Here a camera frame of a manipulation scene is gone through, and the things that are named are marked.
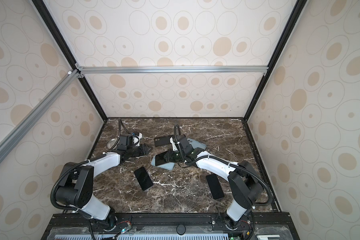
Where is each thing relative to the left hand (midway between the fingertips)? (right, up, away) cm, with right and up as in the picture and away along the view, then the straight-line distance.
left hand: (153, 145), depth 91 cm
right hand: (+7, -6, -7) cm, 12 cm away
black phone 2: (+6, -7, -7) cm, 11 cm away
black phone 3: (+36, -23, -5) cm, 43 cm away
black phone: (-5, -19, -4) cm, 20 cm away
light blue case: (+9, -13, +2) cm, 16 cm away
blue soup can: (-27, +2, +2) cm, 27 cm away
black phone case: (+3, +2, +16) cm, 17 cm away
